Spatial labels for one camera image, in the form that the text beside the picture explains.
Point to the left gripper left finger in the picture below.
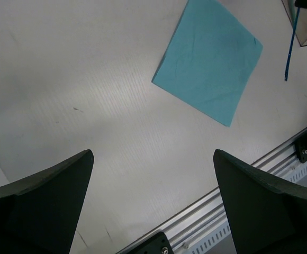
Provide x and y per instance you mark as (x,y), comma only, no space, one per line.
(40,213)

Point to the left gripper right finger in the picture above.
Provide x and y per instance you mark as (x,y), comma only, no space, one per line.
(264,209)

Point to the blue paper napkin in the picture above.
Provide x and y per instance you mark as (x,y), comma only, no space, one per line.
(209,60)

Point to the aluminium rail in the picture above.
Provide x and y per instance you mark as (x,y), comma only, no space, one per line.
(201,226)

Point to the left black mount plate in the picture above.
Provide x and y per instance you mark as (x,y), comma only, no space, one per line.
(157,244)

